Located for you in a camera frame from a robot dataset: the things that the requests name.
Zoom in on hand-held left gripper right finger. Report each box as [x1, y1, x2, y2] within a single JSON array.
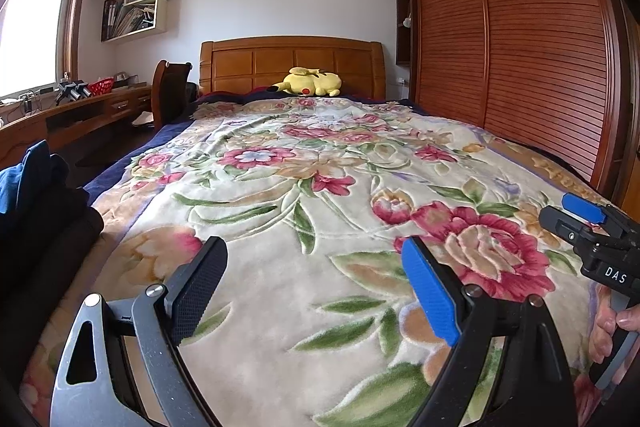
[[400, 234, 580, 427]]

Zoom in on wooden door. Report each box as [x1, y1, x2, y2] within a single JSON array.
[[620, 2, 640, 212]]

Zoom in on stack of papers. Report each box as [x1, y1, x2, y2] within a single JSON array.
[[116, 4, 153, 36]]

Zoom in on dark metal device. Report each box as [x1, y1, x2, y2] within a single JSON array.
[[56, 79, 92, 104]]

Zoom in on floral blanket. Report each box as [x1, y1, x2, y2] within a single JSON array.
[[20, 94, 631, 427]]

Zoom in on wooden louvered wardrobe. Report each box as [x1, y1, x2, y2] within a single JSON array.
[[392, 0, 626, 202]]

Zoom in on dark blue bedding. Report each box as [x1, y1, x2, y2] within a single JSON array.
[[192, 87, 281, 104]]

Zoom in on black folders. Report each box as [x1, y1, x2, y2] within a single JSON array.
[[102, 0, 121, 40]]

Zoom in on person's right hand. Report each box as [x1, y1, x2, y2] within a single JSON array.
[[588, 288, 640, 365]]

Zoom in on wood framed window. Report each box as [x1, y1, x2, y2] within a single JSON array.
[[0, 0, 103, 100]]

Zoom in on wooden desk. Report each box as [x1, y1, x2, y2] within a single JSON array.
[[0, 83, 153, 168]]

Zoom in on wooden chair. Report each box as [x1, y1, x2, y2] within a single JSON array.
[[151, 59, 198, 130]]

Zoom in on blue suit jacket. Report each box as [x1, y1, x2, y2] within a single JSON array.
[[0, 141, 71, 233]]

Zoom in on wooden bed headboard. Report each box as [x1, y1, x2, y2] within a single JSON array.
[[199, 36, 387, 100]]

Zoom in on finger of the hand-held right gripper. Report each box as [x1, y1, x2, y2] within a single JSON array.
[[561, 193, 609, 226], [539, 205, 597, 254]]

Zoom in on black clothes pile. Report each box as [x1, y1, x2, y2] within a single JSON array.
[[0, 157, 106, 388]]

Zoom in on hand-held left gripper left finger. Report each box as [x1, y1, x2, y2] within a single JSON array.
[[50, 236, 228, 427]]

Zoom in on yellow plush toy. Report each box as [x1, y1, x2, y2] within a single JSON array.
[[266, 67, 343, 98]]

